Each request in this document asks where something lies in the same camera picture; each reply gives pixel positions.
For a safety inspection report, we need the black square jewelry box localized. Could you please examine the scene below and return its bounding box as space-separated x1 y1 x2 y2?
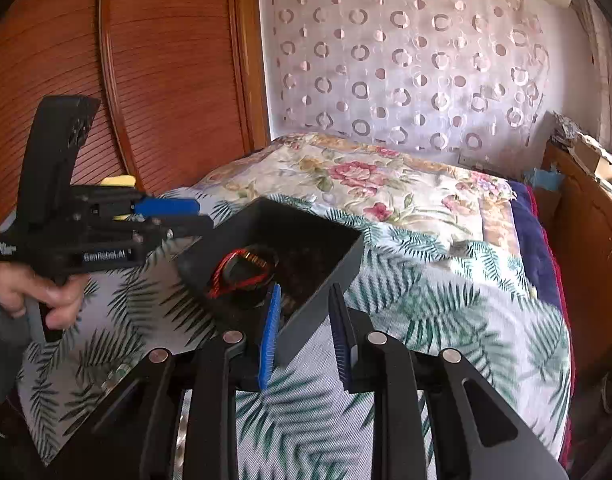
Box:
175 198 363 366

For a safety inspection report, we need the floral bed quilt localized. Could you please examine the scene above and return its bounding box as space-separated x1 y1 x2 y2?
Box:
199 132 520 256

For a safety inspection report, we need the red cord bracelet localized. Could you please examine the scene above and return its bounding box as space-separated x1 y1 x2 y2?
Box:
206 247 273 302

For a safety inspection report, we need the clutter on cabinet top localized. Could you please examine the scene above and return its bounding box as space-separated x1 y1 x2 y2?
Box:
551 112 612 194

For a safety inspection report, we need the grey sleeve forearm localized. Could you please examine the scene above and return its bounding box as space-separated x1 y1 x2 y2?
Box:
0 305 31 404

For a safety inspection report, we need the wooden side cabinet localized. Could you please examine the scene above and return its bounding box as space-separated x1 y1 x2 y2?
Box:
542 142 612 375

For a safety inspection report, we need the brown wooden wardrobe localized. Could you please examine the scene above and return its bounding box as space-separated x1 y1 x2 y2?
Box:
0 0 270 224

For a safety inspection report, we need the pale green jade bangle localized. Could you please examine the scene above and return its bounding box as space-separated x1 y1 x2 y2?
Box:
100 363 133 396

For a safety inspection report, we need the person's left hand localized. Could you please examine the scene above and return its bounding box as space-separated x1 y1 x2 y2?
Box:
0 262 89 330

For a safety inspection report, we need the pink circle pattern curtain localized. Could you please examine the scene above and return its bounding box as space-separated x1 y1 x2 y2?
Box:
261 0 550 164

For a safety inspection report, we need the palm leaf print cloth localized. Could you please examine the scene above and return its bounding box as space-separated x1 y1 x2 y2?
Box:
16 186 573 480

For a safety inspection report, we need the yellow plush toy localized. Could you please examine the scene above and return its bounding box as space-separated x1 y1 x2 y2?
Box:
100 174 140 220

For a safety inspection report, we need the dark blue blanket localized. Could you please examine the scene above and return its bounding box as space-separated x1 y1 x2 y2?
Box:
510 181 576 465

